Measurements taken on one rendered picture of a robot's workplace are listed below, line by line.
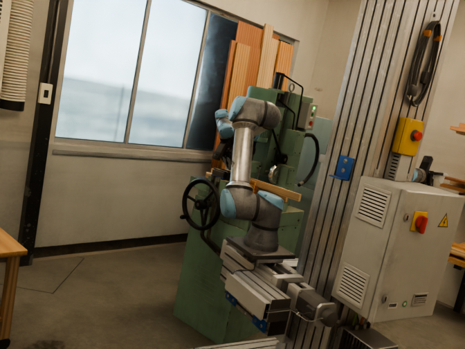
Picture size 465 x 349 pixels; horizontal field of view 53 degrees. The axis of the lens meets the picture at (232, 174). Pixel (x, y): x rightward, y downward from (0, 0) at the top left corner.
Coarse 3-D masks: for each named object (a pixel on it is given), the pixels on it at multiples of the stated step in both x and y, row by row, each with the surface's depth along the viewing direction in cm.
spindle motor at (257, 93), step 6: (252, 90) 266; (258, 90) 263; (264, 90) 263; (270, 90) 264; (252, 96) 266; (258, 96) 264; (264, 96) 264; (270, 96) 265; (276, 96) 269; (264, 132) 269; (258, 138) 268; (264, 138) 270
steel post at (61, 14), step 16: (64, 0) 296; (48, 16) 295; (64, 16) 298; (48, 32) 295; (48, 48) 296; (48, 64) 299; (48, 80) 299; (48, 96) 301; (48, 112) 306; (48, 128) 309; (32, 144) 308; (32, 160) 307; (32, 176) 309; (32, 192) 312; (32, 208) 315; (32, 224) 318; (32, 240) 321; (32, 256) 324
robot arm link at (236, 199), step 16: (240, 96) 201; (240, 112) 198; (256, 112) 199; (240, 128) 198; (256, 128) 201; (240, 144) 196; (240, 160) 194; (240, 176) 193; (224, 192) 190; (240, 192) 189; (224, 208) 190; (240, 208) 188
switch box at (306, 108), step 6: (306, 102) 284; (306, 108) 284; (312, 108) 285; (300, 114) 286; (306, 114) 284; (300, 120) 286; (306, 120) 284; (312, 120) 289; (300, 126) 286; (306, 126) 285; (312, 126) 290
